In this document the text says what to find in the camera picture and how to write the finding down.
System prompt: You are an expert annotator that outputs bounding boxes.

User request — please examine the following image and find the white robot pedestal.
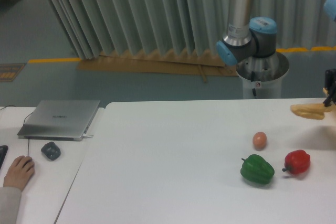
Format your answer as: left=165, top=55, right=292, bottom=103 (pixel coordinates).
left=236, top=52, right=289, bottom=99

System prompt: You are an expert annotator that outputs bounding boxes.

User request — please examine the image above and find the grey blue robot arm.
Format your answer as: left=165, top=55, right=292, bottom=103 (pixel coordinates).
left=216, top=0, right=289, bottom=99

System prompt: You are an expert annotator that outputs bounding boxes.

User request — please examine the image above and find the black clip device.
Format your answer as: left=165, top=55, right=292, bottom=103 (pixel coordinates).
left=41, top=142, right=61, bottom=161

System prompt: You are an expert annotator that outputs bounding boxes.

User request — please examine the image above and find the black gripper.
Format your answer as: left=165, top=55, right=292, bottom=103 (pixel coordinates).
left=323, top=69, right=335, bottom=107

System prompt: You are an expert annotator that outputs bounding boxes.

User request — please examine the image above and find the brown egg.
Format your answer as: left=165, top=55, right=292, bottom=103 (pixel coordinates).
left=253, top=132, right=267, bottom=149

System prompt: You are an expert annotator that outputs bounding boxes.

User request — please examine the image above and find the grey-green folding curtain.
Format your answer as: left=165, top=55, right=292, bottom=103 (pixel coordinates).
left=47, top=0, right=335, bottom=59

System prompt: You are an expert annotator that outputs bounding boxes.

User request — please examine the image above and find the yellow plastic basket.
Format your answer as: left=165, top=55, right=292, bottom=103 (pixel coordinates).
left=322, top=88, right=329, bottom=96

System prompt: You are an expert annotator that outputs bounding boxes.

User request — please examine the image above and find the person's hand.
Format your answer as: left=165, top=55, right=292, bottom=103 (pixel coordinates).
left=3, top=156, right=35, bottom=191

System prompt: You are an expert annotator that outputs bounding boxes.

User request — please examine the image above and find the beige sleeved forearm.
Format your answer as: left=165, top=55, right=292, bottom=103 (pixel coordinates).
left=1, top=187, right=22, bottom=223

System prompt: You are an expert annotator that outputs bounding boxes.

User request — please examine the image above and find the white laptop cable plug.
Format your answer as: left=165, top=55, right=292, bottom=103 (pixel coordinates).
left=82, top=134, right=93, bottom=138

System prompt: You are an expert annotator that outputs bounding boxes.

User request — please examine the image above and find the black keyboard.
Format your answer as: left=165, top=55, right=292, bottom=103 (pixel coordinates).
left=0, top=145, right=8, bottom=168

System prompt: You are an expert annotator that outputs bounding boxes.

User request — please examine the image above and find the black mouse cable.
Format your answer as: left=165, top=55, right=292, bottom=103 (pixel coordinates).
left=0, top=104, right=40, bottom=158

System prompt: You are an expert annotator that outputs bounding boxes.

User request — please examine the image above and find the brown cardboard sheet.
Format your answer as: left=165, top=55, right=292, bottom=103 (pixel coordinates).
left=77, top=49, right=237, bottom=79

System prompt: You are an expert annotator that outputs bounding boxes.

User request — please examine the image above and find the red bell pepper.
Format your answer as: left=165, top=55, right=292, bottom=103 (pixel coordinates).
left=282, top=150, right=311, bottom=175

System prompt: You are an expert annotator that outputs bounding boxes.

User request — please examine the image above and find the black computer mouse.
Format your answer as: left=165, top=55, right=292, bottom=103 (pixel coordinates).
left=20, top=156, right=34, bottom=170

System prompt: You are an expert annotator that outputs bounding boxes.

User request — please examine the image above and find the yellow twisted bread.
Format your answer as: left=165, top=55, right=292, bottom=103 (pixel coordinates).
left=290, top=103, right=335, bottom=120

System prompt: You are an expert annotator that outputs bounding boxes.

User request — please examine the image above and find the silver laptop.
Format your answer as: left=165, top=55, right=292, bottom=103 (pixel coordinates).
left=17, top=100, right=100, bottom=141

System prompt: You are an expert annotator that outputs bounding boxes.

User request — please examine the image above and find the green bell pepper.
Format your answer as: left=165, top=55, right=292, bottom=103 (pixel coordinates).
left=240, top=154, right=275, bottom=185

